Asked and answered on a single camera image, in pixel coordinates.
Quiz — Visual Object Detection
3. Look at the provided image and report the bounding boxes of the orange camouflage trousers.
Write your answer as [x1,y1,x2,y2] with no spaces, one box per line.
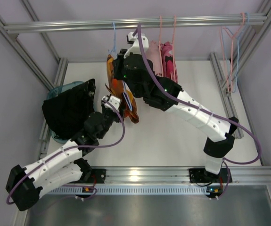
[106,54,140,124]

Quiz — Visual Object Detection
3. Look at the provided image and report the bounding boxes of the blue wire hanger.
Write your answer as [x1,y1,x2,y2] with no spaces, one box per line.
[108,22,133,111]

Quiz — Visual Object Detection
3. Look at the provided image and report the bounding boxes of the light pink trousers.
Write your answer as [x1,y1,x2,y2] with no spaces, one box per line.
[146,40,163,77]

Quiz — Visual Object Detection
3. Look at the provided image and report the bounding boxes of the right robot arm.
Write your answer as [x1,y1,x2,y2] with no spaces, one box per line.
[113,49,238,175]

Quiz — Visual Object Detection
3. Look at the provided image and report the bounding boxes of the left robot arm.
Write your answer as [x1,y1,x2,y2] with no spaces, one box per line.
[6,106,123,211]

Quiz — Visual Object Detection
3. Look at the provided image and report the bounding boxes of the black trousers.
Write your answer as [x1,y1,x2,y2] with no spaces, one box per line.
[42,79,96,140]

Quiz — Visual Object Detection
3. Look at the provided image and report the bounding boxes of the pink camouflage trousers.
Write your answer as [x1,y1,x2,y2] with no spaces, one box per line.
[161,42,178,83]

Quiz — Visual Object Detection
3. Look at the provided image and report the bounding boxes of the teal plastic basket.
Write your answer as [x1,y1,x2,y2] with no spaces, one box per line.
[46,81,83,144]

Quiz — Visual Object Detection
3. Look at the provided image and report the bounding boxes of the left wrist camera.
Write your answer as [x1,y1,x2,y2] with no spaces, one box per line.
[102,95,122,111]

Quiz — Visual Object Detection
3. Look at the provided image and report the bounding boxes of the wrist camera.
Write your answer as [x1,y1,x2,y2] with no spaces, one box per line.
[102,95,122,111]
[123,32,149,59]

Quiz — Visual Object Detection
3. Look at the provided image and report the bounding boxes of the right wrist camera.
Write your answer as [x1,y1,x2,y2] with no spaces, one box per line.
[123,32,149,59]

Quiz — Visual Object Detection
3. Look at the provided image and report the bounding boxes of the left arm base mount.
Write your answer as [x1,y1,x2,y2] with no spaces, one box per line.
[82,168,107,184]

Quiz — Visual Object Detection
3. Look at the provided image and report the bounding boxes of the front aluminium rail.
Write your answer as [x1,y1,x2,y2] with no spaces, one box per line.
[93,166,271,185]

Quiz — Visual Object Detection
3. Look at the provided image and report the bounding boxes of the perforated cable tray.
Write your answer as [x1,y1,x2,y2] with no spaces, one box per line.
[49,186,210,195]

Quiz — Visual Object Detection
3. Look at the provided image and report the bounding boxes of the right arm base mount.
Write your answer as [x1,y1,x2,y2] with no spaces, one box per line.
[189,168,232,184]

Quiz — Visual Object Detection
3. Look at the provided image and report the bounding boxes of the top aluminium hanging rail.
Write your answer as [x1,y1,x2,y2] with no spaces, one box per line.
[4,13,267,34]

